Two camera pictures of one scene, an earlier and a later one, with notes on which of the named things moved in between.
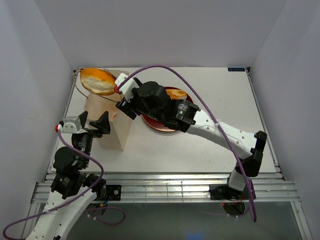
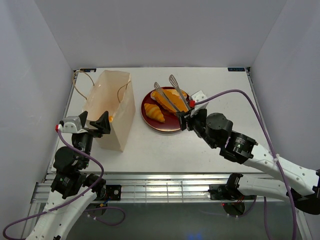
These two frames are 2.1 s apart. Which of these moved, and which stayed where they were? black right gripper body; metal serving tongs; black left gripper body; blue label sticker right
Moved: metal serving tongs; black right gripper body
Stayed: blue label sticker right; black left gripper body
